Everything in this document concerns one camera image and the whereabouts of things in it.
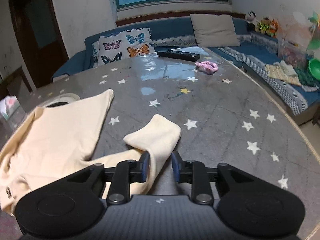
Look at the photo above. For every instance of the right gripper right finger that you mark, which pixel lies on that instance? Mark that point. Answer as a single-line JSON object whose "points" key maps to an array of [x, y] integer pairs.
{"points": [[197, 175]]}

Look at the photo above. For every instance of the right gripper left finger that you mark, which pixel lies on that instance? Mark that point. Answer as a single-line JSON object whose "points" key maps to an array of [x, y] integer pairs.
{"points": [[123, 175]]}

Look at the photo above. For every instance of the cream beige garment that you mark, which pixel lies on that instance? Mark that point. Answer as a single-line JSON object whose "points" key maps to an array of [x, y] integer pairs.
{"points": [[55, 142]]}

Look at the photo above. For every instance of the pile of clothes on sofa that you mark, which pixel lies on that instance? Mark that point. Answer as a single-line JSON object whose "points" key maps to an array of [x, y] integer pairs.
{"points": [[295, 76]]}

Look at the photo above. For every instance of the grey star patterned tablecloth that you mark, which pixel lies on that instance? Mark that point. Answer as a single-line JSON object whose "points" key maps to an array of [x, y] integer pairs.
{"points": [[223, 118]]}

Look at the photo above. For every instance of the black round induction cooktop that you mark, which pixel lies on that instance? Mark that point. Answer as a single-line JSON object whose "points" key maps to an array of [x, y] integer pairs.
{"points": [[56, 104]]}

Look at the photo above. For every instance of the pink small cloth item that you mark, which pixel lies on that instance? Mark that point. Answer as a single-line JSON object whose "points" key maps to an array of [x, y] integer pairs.
{"points": [[206, 67]]}

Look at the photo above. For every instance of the black remote control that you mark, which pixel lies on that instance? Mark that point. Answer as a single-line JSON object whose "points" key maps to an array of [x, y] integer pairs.
{"points": [[180, 55]]}

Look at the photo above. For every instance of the butterfly print pillow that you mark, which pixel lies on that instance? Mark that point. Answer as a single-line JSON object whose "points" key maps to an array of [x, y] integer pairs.
{"points": [[122, 45]]}

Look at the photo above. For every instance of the blue sofa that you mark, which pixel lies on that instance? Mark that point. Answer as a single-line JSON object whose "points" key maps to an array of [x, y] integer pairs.
{"points": [[255, 51]]}

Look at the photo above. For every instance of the pink white tissue pack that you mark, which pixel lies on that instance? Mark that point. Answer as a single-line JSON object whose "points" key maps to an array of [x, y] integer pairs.
{"points": [[8, 106]]}

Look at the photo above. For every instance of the grey plain cushion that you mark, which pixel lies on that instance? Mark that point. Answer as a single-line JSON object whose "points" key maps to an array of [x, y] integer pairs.
{"points": [[214, 31]]}

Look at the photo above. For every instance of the dark wooden side table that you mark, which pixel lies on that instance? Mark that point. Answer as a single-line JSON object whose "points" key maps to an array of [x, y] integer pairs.
{"points": [[15, 84]]}

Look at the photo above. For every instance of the clear plastic toy box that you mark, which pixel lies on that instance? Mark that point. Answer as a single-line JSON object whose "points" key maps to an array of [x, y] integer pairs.
{"points": [[294, 54]]}

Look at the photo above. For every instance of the dark wooden door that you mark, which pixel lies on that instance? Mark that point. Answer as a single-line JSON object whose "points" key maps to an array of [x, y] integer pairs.
{"points": [[39, 38]]}

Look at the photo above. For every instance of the yellow bear plush toy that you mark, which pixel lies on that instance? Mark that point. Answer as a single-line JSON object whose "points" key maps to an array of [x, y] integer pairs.
{"points": [[264, 26]]}

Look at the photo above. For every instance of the green plastic bowl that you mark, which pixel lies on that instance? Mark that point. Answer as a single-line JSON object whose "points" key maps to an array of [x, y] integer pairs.
{"points": [[314, 68]]}

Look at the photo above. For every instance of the panda plush toy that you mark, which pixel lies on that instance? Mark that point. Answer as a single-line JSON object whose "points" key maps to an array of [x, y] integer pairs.
{"points": [[252, 24]]}

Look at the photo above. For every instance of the orange fox plush toy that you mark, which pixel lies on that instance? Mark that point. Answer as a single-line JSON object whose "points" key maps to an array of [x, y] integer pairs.
{"points": [[273, 28]]}

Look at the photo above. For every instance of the colourful pinwheel toy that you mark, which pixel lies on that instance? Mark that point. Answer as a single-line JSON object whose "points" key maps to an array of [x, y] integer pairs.
{"points": [[314, 31]]}

